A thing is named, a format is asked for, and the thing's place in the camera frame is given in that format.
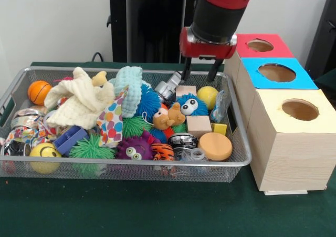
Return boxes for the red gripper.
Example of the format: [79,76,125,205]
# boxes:
[180,27,237,83]

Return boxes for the wooden box with three holes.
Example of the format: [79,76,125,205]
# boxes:
[223,34,336,195]

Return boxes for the clear mesh bin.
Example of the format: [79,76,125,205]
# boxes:
[0,66,253,183]

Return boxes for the plain yellow ball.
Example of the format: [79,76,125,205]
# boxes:
[197,86,220,110]

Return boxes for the blue fuzzy toy with eyes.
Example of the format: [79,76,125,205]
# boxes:
[176,94,209,117]

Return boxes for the brown plush toy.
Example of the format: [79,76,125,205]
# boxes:
[152,102,186,131]

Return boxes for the mint green knitted cloth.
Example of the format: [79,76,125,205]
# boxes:
[109,66,143,119]

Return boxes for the purple spiky ball with eyes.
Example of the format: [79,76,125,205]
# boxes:
[115,132,156,161]

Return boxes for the polka dot cloth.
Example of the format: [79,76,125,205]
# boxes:
[98,87,128,148]

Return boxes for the cream knitted cloth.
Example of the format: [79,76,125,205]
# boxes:
[44,67,116,131]

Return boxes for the black chair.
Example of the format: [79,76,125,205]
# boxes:
[304,0,336,81]

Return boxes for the green spiky ball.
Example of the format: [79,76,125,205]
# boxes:
[70,134,117,176]

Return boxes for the small orange basketball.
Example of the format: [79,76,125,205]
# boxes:
[27,80,53,106]

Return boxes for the yellow smiley ball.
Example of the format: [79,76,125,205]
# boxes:
[30,143,62,174]

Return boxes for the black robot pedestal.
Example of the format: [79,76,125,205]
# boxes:
[101,0,212,64]

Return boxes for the black cable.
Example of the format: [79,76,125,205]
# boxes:
[91,51,106,63]

